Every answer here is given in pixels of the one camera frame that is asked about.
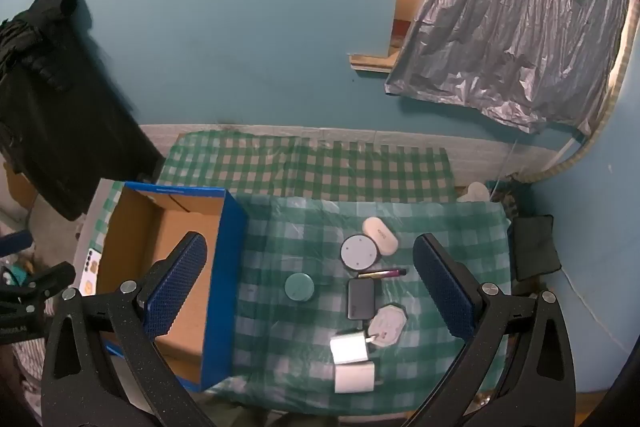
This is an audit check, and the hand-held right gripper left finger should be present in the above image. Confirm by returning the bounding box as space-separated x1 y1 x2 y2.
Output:
40 231 231 427

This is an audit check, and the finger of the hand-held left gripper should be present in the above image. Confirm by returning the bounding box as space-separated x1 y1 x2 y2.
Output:
0 231 32 256
22 262 76 303

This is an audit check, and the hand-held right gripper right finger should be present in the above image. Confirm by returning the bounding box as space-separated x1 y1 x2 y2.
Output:
400 233 578 427

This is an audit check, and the clear octagonal case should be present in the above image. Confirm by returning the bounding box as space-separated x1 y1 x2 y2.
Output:
369 303 408 349

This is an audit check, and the blue cardboard box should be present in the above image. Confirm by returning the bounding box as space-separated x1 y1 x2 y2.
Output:
95 181 248 393

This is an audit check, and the white oval case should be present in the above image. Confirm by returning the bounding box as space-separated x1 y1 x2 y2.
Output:
362 217 398 258

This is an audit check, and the black power bank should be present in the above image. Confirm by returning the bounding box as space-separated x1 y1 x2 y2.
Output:
347 278 376 321

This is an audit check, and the round grey white disc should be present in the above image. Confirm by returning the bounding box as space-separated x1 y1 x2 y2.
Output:
340 234 379 272

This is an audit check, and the white charger adapter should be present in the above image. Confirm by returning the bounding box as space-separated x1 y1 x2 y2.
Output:
329 329 376 366

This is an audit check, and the green round tin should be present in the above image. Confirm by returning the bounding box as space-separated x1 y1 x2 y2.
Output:
284 273 315 304

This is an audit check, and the small white box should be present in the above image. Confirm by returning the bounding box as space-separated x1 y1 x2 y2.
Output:
334 361 376 394

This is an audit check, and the brown cardboard box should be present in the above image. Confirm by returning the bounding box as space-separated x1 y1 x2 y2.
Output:
4 161 38 210

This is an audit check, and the striped cloth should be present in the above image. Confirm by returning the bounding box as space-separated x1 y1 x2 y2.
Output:
10 339 48 410

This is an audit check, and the black pad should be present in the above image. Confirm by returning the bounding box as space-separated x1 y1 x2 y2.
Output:
507 214 563 283

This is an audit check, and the white cup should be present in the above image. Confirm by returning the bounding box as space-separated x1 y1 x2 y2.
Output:
459 181 490 204

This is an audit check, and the plastic-covered green checked tablecloth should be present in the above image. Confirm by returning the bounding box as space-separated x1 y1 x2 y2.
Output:
205 194 513 413

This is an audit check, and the black hanging cloth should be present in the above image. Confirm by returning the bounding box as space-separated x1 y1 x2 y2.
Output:
0 0 166 222

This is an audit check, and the green checked cloth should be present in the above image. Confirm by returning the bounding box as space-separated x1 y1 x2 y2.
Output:
159 130 456 202

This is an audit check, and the silver curtain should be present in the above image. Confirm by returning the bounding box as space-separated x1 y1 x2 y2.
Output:
385 0 632 135

